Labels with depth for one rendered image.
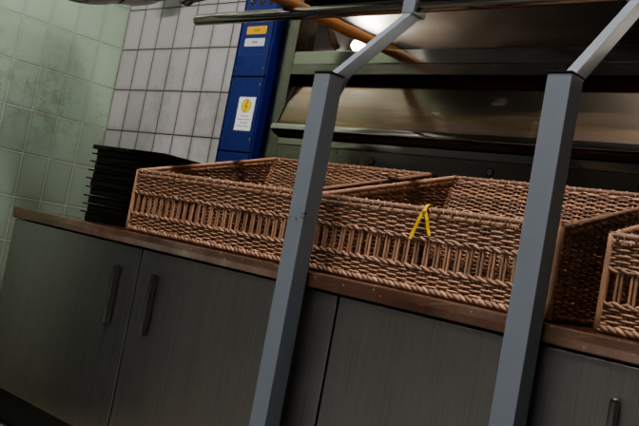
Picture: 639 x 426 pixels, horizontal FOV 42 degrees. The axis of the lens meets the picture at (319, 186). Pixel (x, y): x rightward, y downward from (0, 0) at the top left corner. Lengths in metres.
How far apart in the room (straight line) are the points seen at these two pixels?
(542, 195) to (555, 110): 0.13
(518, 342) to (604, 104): 0.82
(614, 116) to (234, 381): 0.98
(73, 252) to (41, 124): 0.93
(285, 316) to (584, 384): 0.55
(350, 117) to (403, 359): 1.01
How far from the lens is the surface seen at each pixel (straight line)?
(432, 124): 2.14
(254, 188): 1.80
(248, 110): 2.56
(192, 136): 2.79
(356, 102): 2.33
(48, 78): 3.07
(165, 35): 3.04
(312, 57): 2.48
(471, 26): 2.55
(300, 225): 1.55
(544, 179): 1.28
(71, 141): 3.12
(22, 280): 2.41
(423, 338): 1.43
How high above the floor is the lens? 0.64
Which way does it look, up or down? 4 degrees up
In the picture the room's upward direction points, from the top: 11 degrees clockwise
